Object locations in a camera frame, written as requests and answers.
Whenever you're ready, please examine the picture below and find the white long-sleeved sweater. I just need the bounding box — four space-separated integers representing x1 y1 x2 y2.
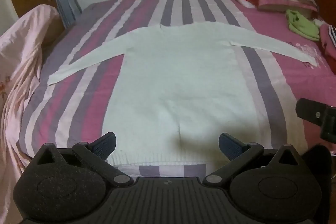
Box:
47 21 319 167

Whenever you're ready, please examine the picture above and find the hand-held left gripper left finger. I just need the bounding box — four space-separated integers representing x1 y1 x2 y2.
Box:
26 132 134 186

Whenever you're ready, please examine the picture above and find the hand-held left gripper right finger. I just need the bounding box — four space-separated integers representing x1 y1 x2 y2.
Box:
202 132 306 186

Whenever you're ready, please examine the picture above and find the green garment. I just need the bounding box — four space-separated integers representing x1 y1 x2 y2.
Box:
286 9 321 41

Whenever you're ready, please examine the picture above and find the pale pink quilt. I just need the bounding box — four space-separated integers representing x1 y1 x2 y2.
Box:
0 4 62 224

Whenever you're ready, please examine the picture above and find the striped pink bed sheet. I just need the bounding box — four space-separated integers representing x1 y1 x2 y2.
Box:
16 0 336 180

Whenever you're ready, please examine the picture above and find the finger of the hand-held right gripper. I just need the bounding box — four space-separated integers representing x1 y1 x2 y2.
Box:
295 98 336 147

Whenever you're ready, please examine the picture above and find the red garment with white stripes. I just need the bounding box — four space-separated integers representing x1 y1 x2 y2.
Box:
319 23 336 69

